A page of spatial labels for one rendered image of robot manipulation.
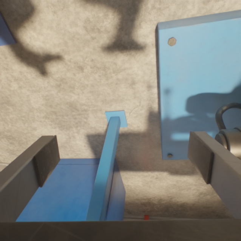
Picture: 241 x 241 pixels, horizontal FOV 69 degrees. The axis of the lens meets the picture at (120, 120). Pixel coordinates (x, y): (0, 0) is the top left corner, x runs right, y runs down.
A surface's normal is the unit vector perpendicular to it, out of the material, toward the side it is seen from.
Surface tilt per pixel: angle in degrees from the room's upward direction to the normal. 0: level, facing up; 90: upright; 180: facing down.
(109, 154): 90
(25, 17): 0
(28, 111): 0
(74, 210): 90
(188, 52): 0
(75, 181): 90
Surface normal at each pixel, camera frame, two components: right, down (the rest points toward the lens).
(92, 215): -0.17, -0.75
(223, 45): -0.11, 0.66
